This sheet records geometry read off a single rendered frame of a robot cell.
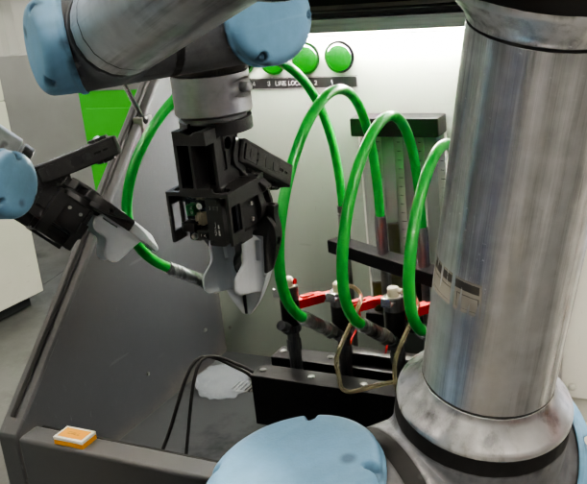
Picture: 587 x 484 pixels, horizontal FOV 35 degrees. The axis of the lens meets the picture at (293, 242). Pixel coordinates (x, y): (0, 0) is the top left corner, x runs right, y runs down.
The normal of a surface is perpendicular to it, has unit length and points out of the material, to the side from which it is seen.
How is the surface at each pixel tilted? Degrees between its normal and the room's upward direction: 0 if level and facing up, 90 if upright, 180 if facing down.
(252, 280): 93
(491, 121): 95
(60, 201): 77
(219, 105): 90
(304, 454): 7
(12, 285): 90
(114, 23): 114
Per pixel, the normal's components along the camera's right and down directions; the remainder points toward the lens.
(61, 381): 0.89, 0.06
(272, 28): 0.47, 0.24
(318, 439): -0.22, -0.90
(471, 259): -0.70, 0.37
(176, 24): -0.22, 0.97
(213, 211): -0.46, 0.33
